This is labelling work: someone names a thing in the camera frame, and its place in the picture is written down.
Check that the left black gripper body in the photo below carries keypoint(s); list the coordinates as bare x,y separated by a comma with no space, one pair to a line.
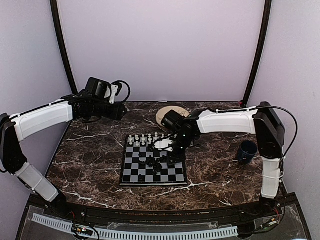
98,110

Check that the row of white chess pieces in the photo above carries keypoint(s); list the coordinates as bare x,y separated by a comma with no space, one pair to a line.
143,140

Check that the pile of black chess pieces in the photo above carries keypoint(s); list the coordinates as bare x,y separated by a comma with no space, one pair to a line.
152,165

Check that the right black frame post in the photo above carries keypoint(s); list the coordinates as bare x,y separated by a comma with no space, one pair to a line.
258,53

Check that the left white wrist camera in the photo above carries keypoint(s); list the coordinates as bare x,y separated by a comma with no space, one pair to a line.
112,93

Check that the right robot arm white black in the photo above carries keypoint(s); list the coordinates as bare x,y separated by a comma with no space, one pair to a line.
261,121

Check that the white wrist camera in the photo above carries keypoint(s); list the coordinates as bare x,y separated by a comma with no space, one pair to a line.
112,93
163,144

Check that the black white chess board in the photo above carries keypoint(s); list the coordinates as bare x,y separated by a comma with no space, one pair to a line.
177,174

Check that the black frame post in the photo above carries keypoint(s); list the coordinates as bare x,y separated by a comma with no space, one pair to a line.
62,46
258,53

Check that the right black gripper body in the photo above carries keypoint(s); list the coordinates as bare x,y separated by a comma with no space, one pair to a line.
181,155

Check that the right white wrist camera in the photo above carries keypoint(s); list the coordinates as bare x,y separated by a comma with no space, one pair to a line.
163,144

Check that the dark blue mug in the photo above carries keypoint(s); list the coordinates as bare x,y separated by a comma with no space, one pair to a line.
246,152

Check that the white slotted cable duct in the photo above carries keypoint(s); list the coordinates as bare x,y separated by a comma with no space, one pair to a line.
122,231

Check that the left black frame post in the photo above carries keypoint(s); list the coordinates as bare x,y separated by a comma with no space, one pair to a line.
62,46

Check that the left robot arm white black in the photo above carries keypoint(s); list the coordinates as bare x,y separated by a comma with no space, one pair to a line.
45,124

